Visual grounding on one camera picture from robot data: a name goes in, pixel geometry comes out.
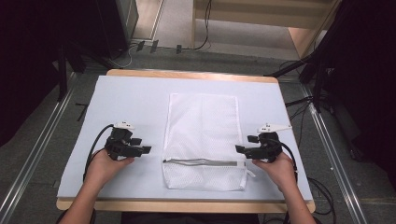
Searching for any black floor cable loop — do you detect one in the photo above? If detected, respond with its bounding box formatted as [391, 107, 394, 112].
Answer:
[306, 176, 338, 224]

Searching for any black hanging cable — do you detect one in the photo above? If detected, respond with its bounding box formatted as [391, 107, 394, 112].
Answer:
[186, 0, 213, 51]

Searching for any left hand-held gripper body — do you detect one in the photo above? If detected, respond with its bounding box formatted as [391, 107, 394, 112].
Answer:
[105, 121, 140, 161]

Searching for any dark cabinet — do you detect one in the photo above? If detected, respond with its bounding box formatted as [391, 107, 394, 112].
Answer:
[94, 0, 140, 54]

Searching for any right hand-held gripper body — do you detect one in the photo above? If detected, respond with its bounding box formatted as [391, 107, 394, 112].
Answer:
[245, 123, 293, 163]

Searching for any white table mat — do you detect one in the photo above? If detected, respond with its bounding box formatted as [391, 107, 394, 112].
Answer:
[57, 75, 314, 202]

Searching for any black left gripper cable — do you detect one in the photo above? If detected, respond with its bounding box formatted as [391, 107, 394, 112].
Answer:
[82, 123, 116, 183]

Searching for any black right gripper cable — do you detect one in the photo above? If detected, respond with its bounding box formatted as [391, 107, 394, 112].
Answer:
[270, 138, 299, 184]

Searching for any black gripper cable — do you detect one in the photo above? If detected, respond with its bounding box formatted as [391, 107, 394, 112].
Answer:
[270, 138, 299, 184]
[82, 123, 116, 183]

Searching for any light wooden furniture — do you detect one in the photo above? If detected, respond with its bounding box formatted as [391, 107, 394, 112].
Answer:
[191, 0, 342, 60]

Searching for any dark curtain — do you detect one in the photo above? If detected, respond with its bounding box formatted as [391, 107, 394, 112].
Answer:
[0, 0, 104, 147]
[311, 0, 396, 190]

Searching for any metal floor rail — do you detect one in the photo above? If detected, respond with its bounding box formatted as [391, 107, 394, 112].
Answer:
[0, 72, 78, 224]
[299, 83, 371, 224]

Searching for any black metal stand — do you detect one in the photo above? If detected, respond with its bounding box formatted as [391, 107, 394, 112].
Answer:
[312, 58, 327, 114]

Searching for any white mesh laundry bag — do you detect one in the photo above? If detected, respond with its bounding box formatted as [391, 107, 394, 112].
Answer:
[161, 91, 257, 191]

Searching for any white floor cable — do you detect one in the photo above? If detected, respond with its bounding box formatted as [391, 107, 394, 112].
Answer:
[107, 42, 138, 70]

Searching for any wooden table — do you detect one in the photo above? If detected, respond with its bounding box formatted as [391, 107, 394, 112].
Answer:
[55, 68, 317, 215]

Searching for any person's left hand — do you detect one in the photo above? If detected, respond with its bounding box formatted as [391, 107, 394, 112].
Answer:
[83, 148, 135, 189]

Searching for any person's right hand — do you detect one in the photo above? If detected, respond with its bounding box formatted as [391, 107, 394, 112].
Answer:
[251, 151, 299, 193]

